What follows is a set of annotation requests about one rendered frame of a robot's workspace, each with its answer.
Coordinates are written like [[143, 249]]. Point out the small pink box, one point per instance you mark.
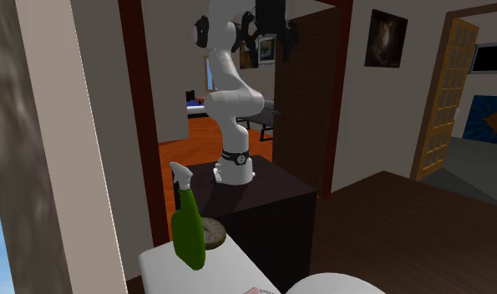
[[254, 291]]

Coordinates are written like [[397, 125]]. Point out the blue star wall picture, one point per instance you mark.
[[486, 120]]

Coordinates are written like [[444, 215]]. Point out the yellow lattice door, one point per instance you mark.
[[445, 97]]

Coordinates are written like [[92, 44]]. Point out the white framed wall picture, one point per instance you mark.
[[267, 51]]

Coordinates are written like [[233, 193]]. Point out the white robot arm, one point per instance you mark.
[[231, 101]]

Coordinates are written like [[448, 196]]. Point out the black window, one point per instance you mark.
[[490, 58]]

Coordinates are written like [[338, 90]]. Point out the wood framed window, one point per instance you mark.
[[208, 75]]

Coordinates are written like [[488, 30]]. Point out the green spray bottle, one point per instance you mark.
[[188, 236]]

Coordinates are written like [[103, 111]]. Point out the dark wall picture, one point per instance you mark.
[[385, 38]]

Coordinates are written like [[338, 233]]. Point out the dark brown door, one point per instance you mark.
[[305, 101]]

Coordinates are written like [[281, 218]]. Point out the blue bed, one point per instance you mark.
[[196, 109]]

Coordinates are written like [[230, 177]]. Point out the dark robot stand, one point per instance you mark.
[[264, 211]]

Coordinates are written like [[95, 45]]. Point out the brown wall picture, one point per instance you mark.
[[248, 57]]

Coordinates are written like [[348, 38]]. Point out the dark low table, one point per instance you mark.
[[268, 116]]

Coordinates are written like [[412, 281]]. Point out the white toilet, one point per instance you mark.
[[215, 273]]

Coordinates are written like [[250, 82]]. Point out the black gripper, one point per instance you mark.
[[270, 12]]

